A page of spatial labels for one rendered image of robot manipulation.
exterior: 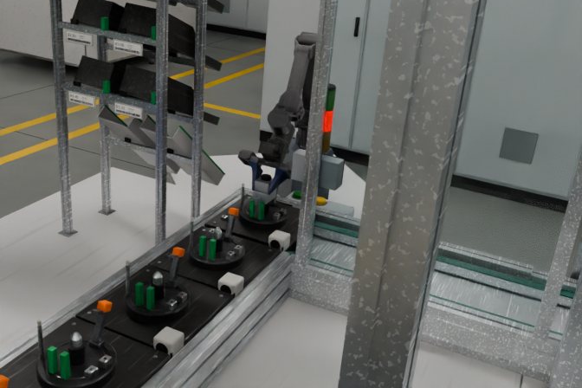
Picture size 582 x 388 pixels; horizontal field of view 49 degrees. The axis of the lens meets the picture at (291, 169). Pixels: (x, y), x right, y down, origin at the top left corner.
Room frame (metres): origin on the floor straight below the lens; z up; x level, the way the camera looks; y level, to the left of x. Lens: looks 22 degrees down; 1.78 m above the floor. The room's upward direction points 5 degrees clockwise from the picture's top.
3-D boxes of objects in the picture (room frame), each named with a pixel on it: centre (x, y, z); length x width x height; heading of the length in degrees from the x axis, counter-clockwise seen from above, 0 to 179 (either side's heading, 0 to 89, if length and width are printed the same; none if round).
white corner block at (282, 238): (1.50, 0.01, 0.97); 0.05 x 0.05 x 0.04; 67
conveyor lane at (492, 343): (1.49, -0.20, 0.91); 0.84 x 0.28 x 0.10; 67
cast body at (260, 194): (1.62, 0.07, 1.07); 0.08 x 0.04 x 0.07; 157
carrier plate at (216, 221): (1.63, 0.07, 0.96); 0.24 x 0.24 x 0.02; 67
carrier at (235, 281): (1.39, 0.17, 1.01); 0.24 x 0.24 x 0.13; 67
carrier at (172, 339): (1.17, 0.26, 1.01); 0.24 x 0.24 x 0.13; 67
